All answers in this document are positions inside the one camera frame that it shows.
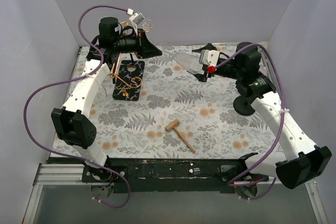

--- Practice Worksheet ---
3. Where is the clear wine glass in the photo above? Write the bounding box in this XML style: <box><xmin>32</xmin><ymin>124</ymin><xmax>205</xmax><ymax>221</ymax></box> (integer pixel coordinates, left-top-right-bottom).
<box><xmin>173</xmin><ymin>52</ymin><xmax>203</xmax><ymax>74</ymax></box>
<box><xmin>259</xmin><ymin>63</ymin><xmax>270</xmax><ymax>77</ymax></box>
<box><xmin>140</xmin><ymin>18</ymin><xmax>153</xmax><ymax>33</ymax></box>

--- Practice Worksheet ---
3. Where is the gold wire wine glass rack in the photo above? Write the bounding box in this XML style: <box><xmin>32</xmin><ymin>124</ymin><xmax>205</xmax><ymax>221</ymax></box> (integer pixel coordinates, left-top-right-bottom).
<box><xmin>110</xmin><ymin>19</ymin><xmax>157</xmax><ymax>101</ymax></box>

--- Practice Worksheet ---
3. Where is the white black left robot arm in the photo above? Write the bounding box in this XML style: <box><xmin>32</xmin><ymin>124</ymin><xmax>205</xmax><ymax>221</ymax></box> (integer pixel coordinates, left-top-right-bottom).
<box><xmin>51</xmin><ymin>13</ymin><xmax>162</xmax><ymax>182</ymax></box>

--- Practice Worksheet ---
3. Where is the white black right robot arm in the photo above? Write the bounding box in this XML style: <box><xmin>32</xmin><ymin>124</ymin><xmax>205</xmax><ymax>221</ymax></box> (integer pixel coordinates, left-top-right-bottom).
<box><xmin>190</xmin><ymin>42</ymin><xmax>332</xmax><ymax>189</ymax></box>

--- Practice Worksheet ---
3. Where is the black marbled rack base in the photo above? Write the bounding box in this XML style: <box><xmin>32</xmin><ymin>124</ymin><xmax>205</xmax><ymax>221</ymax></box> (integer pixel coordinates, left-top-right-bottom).
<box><xmin>112</xmin><ymin>60</ymin><xmax>145</xmax><ymax>101</ymax></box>

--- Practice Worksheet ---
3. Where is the wooden toy mallet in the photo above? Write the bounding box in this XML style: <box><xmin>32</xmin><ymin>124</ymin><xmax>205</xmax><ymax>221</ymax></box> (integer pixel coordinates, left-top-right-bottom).
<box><xmin>165</xmin><ymin>119</ymin><xmax>196</xmax><ymax>154</ymax></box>

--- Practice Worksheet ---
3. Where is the floral patterned table mat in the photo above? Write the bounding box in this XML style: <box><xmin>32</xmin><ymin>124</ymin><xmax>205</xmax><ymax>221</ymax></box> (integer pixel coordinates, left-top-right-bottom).
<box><xmin>74</xmin><ymin>45</ymin><xmax>275</xmax><ymax>159</ymax></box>

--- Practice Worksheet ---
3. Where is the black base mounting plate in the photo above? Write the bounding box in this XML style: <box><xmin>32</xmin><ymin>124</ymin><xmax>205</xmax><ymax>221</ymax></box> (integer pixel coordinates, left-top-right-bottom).
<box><xmin>81</xmin><ymin>157</ymin><xmax>271</xmax><ymax>195</ymax></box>

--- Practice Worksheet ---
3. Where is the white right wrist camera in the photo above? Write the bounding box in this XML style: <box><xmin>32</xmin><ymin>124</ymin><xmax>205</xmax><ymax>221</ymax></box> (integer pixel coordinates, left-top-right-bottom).
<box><xmin>199</xmin><ymin>50</ymin><xmax>220</xmax><ymax>73</ymax></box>

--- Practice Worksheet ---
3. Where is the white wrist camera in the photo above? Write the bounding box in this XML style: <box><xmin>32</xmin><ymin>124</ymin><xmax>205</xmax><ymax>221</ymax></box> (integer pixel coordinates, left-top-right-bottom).
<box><xmin>199</xmin><ymin>50</ymin><xmax>220</xmax><ymax>73</ymax></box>
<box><xmin>129</xmin><ymin>13</ymin><xmax>145</xmax><ymax>34</ymax></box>

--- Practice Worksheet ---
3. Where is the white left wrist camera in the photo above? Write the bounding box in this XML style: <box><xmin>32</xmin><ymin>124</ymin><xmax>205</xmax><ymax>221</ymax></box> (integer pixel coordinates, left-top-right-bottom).
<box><xmin>129</xmin><ymin>13</ymin><xmax>145</xmax><ymax>34</ymax></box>

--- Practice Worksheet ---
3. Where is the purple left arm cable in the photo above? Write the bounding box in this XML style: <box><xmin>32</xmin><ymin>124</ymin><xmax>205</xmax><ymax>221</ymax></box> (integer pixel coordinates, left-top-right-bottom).
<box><xmin>23</xmin><ymin>4</ymin><xmax>135</xmax><ymax>208</ymax></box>

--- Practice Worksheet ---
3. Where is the aluminium frame rail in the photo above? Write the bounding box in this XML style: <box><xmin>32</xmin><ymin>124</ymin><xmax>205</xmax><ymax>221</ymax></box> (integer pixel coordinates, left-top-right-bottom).
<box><xmin>33</xmin><ymin>164</ymin><xmax>88</xmax><ymax>186</ymax></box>

